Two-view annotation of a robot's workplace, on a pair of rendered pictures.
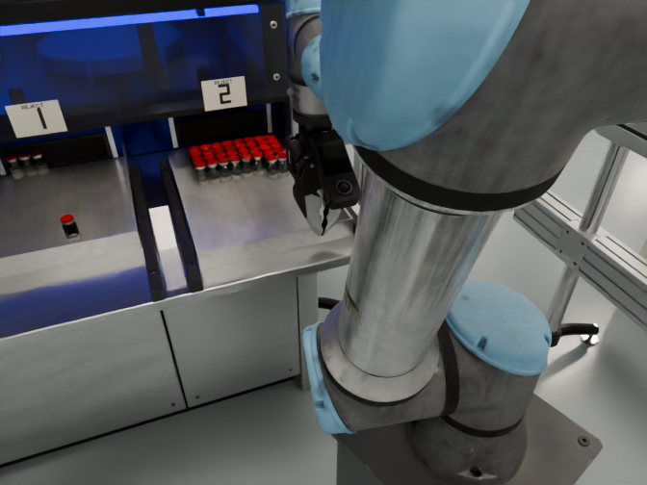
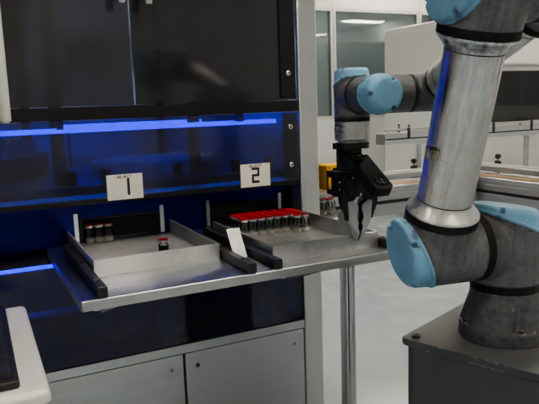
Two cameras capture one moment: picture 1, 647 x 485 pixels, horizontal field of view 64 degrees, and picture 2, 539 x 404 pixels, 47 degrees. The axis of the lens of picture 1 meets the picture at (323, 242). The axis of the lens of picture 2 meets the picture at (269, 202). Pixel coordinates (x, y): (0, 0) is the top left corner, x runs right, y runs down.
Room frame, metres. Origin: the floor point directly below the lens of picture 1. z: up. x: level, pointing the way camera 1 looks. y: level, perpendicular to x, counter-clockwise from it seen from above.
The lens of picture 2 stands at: (-0.60, 0.31, 1.20)
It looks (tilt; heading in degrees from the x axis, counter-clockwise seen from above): 9 degrees down; 355
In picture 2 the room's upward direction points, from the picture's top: 2 degrees counter-clockwise
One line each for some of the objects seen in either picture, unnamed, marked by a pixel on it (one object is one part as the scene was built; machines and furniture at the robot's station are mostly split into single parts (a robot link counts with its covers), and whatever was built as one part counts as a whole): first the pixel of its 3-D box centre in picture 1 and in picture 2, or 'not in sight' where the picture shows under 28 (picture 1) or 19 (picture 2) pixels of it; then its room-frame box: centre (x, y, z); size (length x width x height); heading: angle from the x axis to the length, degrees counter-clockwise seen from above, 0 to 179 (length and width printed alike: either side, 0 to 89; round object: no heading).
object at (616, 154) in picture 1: (578, 253); not in sight; (1.19, -0.75, 0.46); 0.09 x 0.09 x 0.77; 21
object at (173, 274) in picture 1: (167, 245); (246, 248); (0.64, 0.25, 0.91); 0.14 x 0.03 x 0.06; 21
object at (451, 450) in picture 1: (470, 411); (504, 305); (0.39, -0.19, 0.84); 0.15 x 0.15 x 0.10
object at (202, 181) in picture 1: (241, 166); (273, 224); (0.90, 0.16, 0.90); 0.18 x 0.02 x 0.05; 111
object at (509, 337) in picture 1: (482, 350); (502, 240); (0.39, -0.18, 0.96); 0.13 x 0.12 x 0.14; 101
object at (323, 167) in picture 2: not in sight; (331, 175); (1.10, -0.03, 0.99); 0.08 x 0.07 x 0.07; 21
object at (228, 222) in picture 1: (252, 191); (289, 232); (0.82, 0.13, 0.90); 0.34 x 0.26 x 0.04; 21
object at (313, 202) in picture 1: (308, 208); (346, 219); (0.69, 0.02, 0.95); 0.06 x 0.03 x 0.09; 21
